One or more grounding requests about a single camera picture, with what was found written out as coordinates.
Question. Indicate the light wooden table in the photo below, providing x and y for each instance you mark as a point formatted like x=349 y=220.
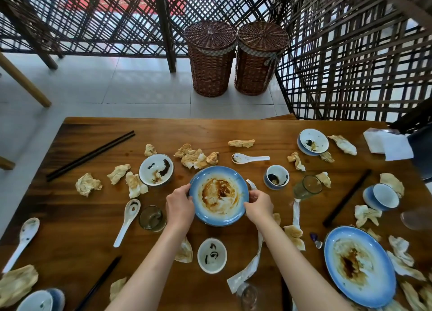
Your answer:
x=27 y=83

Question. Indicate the person's left forearm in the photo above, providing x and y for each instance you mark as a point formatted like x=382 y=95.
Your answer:
x=148 y=277

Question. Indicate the grey blue pillar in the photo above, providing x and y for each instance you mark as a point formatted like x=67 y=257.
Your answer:
x=422 y=152

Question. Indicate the brown wicker lidded basket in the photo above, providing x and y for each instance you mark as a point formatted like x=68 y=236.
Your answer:
x=211 y=57
x=260 y=57

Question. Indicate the person's right hand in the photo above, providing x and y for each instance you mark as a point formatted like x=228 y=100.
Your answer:
x=261 y=212

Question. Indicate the person's right forearm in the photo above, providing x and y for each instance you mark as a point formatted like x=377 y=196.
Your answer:
x=300 y=277

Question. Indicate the dark wooden lattice screen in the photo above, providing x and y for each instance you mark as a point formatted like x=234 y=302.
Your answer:
x=324 y=50
x=164 y=27

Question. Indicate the used napkins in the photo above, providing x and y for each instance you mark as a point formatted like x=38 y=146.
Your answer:
x=88 y=184

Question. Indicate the dark wooden post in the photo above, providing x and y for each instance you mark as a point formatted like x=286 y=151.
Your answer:
x=411 y=116

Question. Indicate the dark wooden table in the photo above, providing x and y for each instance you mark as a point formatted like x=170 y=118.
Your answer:
x=74 y=219

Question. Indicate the white paper napkin pack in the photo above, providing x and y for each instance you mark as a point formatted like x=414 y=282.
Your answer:
x=388 y=145

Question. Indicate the person's left hand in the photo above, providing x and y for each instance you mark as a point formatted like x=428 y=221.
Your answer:
x=179 y=212

